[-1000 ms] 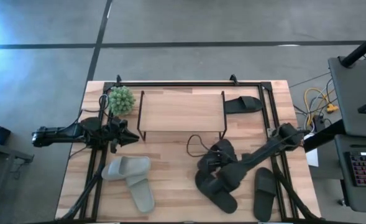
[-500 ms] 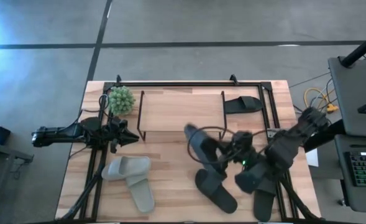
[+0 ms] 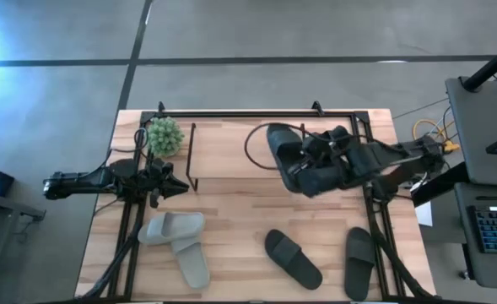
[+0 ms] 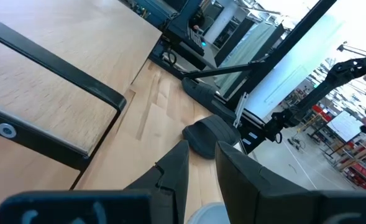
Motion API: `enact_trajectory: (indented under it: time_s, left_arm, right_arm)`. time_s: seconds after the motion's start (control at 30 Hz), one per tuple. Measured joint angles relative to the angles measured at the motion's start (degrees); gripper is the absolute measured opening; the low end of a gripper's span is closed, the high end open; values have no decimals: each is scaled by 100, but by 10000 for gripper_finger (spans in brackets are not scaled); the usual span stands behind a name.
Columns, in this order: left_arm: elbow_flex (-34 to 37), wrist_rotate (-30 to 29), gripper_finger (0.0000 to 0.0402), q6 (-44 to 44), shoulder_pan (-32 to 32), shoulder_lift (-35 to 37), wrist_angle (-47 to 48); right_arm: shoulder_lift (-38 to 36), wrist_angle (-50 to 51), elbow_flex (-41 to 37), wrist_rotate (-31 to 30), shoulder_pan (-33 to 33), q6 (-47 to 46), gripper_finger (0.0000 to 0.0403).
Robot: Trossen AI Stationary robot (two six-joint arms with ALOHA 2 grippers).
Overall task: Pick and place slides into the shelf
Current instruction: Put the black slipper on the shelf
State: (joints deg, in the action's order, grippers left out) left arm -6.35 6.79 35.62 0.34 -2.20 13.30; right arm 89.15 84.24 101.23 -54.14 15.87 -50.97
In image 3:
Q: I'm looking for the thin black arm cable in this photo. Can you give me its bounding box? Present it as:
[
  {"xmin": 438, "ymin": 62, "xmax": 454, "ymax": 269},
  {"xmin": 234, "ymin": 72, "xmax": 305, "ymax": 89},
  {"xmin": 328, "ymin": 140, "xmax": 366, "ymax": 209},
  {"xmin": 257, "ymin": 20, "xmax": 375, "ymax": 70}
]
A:
[
  {"xmin": 111, "ymin": 126, "xmax": 150, "ymax": 155},
  {"xmin": 243, "ymin": 122, "xmax": 316, "ymax": 171}
]

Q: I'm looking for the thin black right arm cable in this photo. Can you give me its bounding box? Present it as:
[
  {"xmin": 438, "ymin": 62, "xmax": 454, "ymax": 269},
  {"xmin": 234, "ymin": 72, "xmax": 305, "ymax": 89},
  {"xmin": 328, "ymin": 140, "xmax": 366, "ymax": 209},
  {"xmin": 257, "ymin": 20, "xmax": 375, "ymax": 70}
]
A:
[{"xmin": 243, "ymin": 122, "xmax": 316, "ymax": 171}]

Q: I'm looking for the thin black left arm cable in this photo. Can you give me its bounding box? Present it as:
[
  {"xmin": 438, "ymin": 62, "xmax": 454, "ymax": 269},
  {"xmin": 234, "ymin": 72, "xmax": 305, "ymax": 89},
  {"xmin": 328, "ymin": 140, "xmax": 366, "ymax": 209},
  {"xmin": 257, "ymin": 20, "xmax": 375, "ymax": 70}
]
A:
[{"xmin": 111, "ymin": 126, "xmax": 150, "ymax": 155}]

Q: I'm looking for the grey slide sandal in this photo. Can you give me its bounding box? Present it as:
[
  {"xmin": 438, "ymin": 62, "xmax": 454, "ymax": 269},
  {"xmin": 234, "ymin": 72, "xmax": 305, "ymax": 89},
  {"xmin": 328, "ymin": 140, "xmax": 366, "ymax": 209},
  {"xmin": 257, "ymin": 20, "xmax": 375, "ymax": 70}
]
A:
[
  {"xmin": 137, "ymin": 210, "xmax": 207, "ymax": 247},
  {"xmin": 170, "ymin": 236, "xmax": 211, "ymax": 290}
]

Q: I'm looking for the black slide sandal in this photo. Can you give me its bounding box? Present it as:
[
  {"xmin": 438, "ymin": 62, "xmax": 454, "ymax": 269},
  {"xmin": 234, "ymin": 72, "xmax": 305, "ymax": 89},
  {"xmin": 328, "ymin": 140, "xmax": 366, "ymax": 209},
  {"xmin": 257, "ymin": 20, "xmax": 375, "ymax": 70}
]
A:
[
  {"xmin": 264, "ymin": 228, "xmax": 324, "ymax": 291},
  {"xmin": 294, "ymin": 164, "xmax": 353, "ymax": 198},
  {"xmin": 343, "ymin": 226, "xmax": 376, "ymax": 302},
  {"xmin": 266, "ymin": 122, "xmax": 306, "ymax": 193}
]

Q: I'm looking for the grey desk with keyboard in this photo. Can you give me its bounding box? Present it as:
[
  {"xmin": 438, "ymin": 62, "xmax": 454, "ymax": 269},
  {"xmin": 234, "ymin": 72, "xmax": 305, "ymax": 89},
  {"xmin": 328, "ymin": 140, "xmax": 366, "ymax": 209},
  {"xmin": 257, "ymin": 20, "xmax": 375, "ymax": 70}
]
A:
[{"xmin": 453, "ymin": 182, "xmax": 497, "ymax": 292}]

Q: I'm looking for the green plant in patterned pot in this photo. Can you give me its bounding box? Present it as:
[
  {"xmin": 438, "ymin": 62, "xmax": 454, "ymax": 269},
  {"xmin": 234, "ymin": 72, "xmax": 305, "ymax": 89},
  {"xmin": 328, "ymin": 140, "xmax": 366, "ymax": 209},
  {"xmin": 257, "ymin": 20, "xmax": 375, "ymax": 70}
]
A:
[{"xmin": 145, "ymin": 116, "xmax": 186, "ymax": 158}]

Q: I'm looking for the white paper sheet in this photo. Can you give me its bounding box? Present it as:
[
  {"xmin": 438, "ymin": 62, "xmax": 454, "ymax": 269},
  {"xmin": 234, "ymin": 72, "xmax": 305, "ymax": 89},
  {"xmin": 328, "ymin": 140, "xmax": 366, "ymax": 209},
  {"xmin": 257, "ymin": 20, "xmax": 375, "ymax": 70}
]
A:
[{"xmin": 414, "ymin": 201, "xmax": 434, "ymax": 228}]

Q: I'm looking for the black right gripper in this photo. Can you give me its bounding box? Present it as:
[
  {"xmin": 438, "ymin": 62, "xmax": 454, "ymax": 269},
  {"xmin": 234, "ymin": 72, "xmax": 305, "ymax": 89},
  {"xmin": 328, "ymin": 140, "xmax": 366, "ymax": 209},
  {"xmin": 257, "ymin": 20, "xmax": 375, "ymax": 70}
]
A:
[{"xmin": 289, "ymin": 125, "xmax": 354, "ymax": 177}]

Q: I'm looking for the dark metal stand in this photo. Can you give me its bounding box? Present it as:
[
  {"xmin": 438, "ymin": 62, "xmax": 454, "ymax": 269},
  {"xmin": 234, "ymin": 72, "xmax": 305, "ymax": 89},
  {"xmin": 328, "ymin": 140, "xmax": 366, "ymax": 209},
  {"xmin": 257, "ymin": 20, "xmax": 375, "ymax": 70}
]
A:
[{"xmin": 0, "ymin": 189, "xmax": 46, "ymax": 304}]

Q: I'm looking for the large grey desk top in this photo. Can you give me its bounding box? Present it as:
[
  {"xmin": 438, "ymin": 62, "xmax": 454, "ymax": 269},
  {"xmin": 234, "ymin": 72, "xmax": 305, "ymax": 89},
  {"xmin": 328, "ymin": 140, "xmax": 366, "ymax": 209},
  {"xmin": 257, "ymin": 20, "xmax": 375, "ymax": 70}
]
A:
[{"xmin": 445, "ymin": 76, "xmax": 497, "ymax": 189}]

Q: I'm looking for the yellow cable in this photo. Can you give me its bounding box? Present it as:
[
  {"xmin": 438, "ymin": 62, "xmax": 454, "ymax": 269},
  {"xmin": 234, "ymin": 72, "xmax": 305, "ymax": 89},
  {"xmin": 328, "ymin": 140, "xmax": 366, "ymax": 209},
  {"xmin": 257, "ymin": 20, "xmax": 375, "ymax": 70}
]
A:
[{"xmin": 413, "ymin": 118, "xmax": 461, "ymax": 160}]

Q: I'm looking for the black diagonal beam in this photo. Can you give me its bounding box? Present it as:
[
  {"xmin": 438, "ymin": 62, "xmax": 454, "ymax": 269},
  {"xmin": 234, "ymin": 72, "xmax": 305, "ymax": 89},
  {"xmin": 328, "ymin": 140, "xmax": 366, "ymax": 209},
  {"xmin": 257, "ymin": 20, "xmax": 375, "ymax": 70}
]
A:
[{"xmin": 411, "ymin": 161, "xmax": 471, "ymax": 208}]

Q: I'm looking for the black aluminium table frame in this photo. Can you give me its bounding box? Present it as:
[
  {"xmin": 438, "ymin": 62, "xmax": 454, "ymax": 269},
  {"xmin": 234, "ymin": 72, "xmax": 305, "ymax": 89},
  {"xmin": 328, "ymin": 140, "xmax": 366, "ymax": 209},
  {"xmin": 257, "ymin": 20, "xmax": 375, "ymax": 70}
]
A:
[{"xmin": 77, "ymin": 100, "xmax": 437, "ymax": 303}]

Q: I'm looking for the black pole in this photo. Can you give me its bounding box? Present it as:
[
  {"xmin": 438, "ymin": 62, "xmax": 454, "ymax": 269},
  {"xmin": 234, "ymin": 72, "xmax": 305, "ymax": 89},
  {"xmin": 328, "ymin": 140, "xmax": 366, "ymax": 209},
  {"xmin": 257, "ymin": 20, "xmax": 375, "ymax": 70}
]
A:
[{"xmin": 462, "ymin": 37, "xmax": 497, "ymax": 92}]

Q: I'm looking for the thick black cable sleeve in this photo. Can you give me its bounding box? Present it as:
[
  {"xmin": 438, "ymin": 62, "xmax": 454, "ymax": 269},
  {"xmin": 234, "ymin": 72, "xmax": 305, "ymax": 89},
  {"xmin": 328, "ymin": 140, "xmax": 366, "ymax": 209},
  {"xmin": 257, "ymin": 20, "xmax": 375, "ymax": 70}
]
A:
[
  {"xmin": 78, "ymin": 219, "xmax": 143, "ymax": 301},
  {"xmin": 370, "ymin": 219, "xmax": 435, "ymax": 301}
]

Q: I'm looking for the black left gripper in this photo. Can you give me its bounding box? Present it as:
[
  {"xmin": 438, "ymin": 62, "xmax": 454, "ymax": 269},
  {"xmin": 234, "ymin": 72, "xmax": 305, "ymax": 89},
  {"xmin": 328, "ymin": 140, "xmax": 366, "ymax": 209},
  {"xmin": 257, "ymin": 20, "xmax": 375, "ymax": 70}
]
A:
[{"xmin": 146, "ymin": 156, "xmax": 190, "ymax": 209}]

